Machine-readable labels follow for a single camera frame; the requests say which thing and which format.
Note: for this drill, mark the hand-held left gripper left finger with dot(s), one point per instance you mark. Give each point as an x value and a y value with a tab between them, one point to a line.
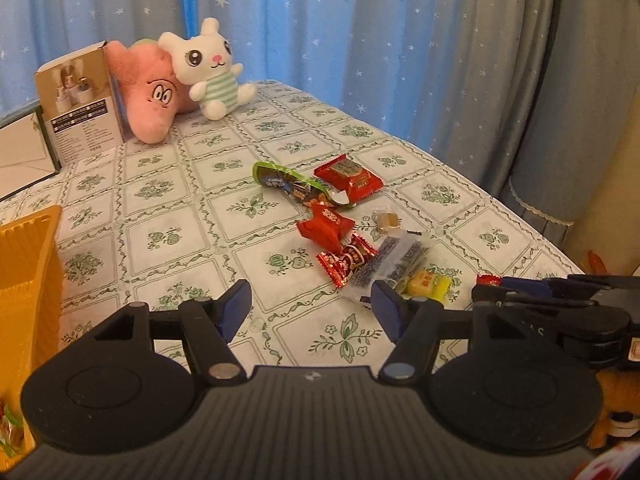
235	306

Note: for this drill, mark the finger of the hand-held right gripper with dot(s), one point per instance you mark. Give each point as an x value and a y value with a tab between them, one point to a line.
500	295
525	285

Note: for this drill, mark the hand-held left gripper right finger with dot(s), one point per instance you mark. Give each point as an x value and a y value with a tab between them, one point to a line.
387	311

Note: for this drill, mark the small red candy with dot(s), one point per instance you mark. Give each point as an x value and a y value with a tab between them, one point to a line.
487	280

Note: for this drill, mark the clear candy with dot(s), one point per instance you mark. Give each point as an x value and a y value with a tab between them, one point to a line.
387	221

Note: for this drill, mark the red twisted snack packet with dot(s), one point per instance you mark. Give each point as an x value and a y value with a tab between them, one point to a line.
325	225

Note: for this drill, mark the orange plastic tray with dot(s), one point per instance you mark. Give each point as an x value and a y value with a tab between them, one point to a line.
25	270

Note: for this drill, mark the person's right hand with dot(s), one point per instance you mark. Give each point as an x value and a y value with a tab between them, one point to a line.
615	390

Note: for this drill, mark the yellow wrapped candy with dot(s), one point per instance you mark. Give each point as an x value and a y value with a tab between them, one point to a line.
427	285

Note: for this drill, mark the clear long dark-printed packet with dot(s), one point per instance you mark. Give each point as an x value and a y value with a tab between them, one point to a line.
395	260

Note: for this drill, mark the red patterned snack packet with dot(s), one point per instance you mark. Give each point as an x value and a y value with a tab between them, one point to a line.
345	260

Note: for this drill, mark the orange pointed object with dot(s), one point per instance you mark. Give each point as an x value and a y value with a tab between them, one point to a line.
596	261

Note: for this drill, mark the green floral tablecloth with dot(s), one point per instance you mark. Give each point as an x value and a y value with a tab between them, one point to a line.
175	210

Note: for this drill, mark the green snack packet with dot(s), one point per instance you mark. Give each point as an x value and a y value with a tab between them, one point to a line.
285	180

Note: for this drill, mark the red snack packet brown print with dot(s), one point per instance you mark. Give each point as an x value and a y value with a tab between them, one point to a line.
350	177

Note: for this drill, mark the red and white clothing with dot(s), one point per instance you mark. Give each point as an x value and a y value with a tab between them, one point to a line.
610	467

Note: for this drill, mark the grey lace-trimmed cloth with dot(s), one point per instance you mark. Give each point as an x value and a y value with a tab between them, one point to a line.
590	110

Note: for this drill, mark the pink starfish plush toy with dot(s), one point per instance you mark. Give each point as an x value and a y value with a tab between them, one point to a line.
150	100

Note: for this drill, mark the white bunny plush toy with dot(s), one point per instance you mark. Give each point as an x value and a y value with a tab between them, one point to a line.
210	60

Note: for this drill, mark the colourful wrapped candy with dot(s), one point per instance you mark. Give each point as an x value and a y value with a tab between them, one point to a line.
10	430

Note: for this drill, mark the brown product box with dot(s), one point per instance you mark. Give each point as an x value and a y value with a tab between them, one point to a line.
75	105

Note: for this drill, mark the green and white carton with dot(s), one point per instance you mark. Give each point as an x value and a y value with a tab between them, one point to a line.
20	145

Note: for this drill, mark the blue star-print curtain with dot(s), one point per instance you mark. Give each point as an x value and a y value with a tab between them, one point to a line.
350	35

